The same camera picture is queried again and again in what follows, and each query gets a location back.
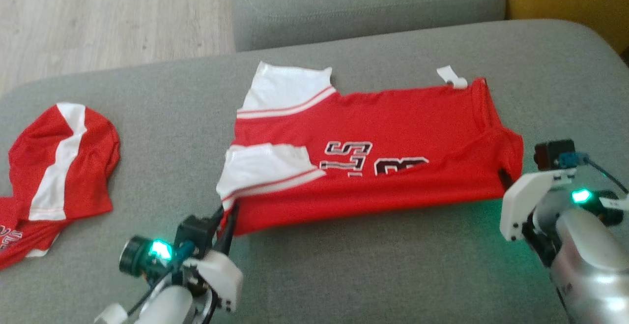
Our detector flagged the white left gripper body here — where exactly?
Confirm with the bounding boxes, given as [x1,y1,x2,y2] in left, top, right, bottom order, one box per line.
[183,250,244,313]

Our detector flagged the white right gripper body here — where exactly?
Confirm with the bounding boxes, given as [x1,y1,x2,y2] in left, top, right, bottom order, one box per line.
[500,169,576,241]

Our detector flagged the red white-sleeved Bulls T-shirt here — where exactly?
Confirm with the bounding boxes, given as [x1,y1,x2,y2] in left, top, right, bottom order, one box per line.
[216,61,524,236]

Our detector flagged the red white-striped Bulls shorts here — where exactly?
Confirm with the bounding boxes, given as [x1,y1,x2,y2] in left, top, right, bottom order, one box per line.
[0,102,121,271]

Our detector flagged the wide grey sofa seat cushion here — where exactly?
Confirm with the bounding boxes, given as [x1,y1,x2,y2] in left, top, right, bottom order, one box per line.
[0,19,629,324]

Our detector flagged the left arm cable teal plug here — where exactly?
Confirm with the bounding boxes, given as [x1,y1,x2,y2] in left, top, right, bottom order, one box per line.
[125,240,197,317]

